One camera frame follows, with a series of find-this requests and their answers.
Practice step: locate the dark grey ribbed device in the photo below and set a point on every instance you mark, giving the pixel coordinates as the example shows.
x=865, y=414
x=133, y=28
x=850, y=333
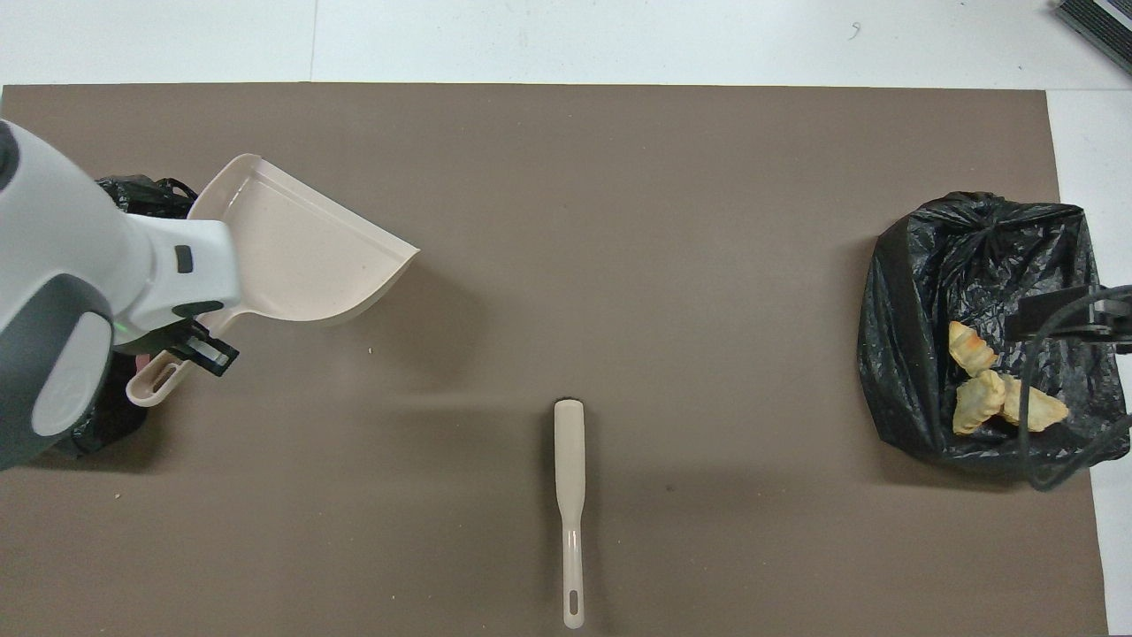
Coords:
x=1101, y=26

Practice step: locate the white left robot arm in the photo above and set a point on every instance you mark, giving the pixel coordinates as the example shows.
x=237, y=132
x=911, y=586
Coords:
x=53, y=265

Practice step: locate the bin covered by black bag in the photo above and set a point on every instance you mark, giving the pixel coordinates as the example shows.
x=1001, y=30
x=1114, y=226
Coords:
x=937, y=354

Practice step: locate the pale fried dumpling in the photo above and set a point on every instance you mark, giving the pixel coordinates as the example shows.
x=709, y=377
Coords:
x=1048, y=411
x=978, y=402

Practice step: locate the beige hand brush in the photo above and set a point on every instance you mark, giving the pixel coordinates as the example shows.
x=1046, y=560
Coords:
x=569, y=460

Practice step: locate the loose black trash bag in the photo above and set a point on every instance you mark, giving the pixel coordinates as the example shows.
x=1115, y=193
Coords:
x=150, y=195

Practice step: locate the beige plastic dustpan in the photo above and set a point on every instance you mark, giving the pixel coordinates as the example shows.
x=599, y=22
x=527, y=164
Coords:
x=301, y=257

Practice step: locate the brown table mat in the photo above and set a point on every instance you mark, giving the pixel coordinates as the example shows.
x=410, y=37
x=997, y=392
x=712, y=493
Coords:
x=566, y=221

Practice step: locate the golden croissant piece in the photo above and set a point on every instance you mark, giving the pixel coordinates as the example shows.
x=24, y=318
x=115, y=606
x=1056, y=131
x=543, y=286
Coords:
x=971, y=348

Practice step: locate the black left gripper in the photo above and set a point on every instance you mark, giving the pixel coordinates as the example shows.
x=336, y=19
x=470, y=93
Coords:
x=155, y=338

